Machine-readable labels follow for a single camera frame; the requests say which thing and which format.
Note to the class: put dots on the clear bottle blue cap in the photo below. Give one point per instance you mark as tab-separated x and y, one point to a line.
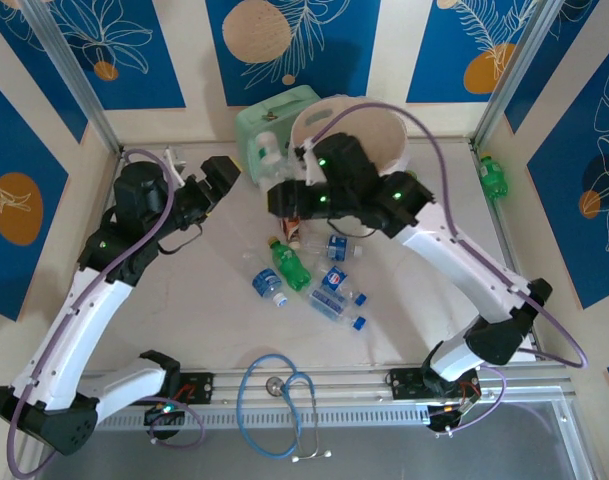
326	304

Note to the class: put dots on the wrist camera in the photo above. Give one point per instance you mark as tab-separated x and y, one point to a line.
308	167
176	162

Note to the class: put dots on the mint green carry case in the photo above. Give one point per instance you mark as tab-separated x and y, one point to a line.
264	115

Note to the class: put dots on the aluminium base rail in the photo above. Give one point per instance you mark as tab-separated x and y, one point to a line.
354	387

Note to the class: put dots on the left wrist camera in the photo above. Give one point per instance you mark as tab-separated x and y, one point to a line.
176	162

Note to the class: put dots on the white waste bin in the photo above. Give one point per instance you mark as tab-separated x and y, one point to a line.
399	162

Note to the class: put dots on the blue stethoscope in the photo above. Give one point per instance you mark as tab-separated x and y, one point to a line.
273	385

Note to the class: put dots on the green bottle yellow cap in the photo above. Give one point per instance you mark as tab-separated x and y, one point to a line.
289	265

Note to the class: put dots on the aluminium frame post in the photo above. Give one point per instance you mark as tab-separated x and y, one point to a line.
515	75
75	75

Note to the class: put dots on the aluminium back rail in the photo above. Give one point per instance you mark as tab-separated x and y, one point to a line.
219	145

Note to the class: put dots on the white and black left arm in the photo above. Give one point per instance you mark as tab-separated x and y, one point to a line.
84	325

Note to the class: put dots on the aluminium side rail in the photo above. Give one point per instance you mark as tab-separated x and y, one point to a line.
504	225

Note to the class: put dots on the clear bottle Pepsi label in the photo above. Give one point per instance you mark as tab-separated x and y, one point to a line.
334	279

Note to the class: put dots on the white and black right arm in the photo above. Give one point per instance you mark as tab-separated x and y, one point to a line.
459	270

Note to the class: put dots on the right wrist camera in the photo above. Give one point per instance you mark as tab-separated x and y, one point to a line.
308	167

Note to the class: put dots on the brown label drink bottle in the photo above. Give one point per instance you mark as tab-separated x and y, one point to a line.
291	232

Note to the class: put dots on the large green soda bottle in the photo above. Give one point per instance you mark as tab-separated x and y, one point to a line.
494	180

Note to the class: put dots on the small blue label bottle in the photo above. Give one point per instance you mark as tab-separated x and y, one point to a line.
266	281

